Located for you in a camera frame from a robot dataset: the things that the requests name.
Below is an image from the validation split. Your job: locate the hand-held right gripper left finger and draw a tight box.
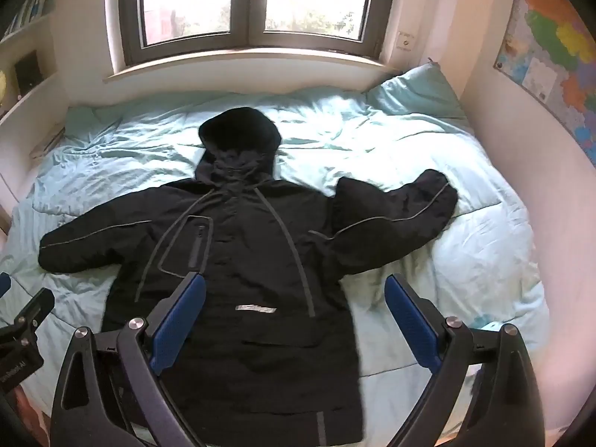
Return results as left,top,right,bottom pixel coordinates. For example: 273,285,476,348
49,272,208,447

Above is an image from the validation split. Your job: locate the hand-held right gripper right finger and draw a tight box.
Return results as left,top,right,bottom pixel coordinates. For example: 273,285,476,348
384,274,546,447

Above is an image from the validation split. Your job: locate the black hooded jacket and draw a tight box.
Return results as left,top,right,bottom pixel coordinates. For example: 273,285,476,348
38,107,460,447

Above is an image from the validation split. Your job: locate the light blue blanket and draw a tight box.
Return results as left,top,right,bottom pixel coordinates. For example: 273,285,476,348
0,85,554,413

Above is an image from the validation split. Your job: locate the light blue pillow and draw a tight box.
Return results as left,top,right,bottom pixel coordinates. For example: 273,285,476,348
365,63,470,121

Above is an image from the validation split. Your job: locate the wooden window sill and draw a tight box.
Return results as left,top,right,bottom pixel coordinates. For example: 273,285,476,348
101,47,402,85

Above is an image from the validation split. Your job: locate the row of books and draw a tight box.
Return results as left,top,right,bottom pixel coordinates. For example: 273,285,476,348
0,0,55,42

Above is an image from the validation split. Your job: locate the dark framed window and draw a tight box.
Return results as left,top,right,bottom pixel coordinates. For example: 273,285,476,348
105,0,402,69

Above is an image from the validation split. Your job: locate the white wall shelf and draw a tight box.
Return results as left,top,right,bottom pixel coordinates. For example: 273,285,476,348
0,0,72,161

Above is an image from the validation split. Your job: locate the black picture frame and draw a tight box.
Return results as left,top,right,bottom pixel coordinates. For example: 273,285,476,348
13,50,42,99

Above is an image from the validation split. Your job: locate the colourful wall map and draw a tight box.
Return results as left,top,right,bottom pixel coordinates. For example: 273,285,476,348
494,0,596,169

